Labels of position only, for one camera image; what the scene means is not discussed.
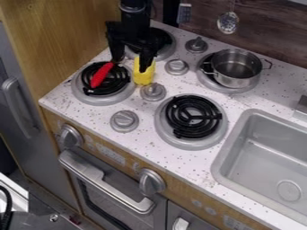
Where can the toy stove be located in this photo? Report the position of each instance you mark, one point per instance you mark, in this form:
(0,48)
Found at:
(191,124)

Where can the grey spatula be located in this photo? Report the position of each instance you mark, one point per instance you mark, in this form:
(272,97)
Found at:
(184,13)

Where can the silver pot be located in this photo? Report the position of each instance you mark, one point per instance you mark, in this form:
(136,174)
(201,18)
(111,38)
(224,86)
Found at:
(234,69)

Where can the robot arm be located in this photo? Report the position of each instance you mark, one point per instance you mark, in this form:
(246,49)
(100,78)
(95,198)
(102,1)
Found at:
(134,13)

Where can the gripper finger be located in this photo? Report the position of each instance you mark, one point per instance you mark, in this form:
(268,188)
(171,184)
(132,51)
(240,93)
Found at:
(116,53)
(146,60)

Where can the grey toy fridge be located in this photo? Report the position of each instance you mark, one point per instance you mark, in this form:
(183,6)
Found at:
(24,119)

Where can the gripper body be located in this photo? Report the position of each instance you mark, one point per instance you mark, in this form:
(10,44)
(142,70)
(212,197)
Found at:
(136,38)

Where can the silver strainer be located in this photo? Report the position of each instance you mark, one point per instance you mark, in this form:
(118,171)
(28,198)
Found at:
(228,21)

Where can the yellow toy corn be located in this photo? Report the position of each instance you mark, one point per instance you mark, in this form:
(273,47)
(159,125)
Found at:
(143,77)

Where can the red toy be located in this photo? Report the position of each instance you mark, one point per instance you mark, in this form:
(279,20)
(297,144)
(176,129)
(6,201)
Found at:
(101,75)

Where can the toy sink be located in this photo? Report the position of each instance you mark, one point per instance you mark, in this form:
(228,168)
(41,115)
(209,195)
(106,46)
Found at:
(264,163)

